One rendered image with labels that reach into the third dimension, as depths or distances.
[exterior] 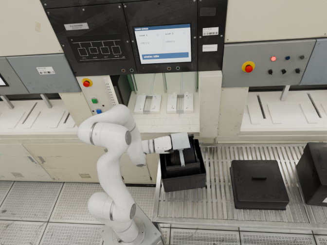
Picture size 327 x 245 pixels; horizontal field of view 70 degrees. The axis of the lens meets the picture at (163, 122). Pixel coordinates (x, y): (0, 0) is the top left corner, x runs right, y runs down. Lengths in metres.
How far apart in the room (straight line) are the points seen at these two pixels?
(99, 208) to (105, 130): 0.40
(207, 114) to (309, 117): 0.79
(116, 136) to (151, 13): 0.63
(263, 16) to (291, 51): 0.25
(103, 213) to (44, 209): 1.66
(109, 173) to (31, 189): 2.03
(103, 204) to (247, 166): 0.92
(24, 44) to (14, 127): 0.97
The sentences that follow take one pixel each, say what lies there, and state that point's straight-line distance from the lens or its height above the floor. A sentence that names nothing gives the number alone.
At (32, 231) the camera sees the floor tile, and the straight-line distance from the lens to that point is 2.76.
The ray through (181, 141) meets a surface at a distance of 1.38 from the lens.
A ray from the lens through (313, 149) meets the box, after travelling 1.61.
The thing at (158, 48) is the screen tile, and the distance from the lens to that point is 1.31.
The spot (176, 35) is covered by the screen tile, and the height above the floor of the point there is 1.63.
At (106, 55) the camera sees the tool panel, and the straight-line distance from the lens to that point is 1.40.
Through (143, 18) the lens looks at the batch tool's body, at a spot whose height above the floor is 1.72.
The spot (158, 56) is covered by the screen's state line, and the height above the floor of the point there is 1.51.
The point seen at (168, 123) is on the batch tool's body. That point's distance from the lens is 1.81.
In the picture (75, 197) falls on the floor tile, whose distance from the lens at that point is 2.71.
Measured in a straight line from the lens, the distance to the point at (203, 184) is 1.58.
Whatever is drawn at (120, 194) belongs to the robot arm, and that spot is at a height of 1.23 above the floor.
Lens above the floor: 2.19
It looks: 46 degrees down
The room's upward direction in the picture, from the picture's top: 9 degrees counter-clockwise
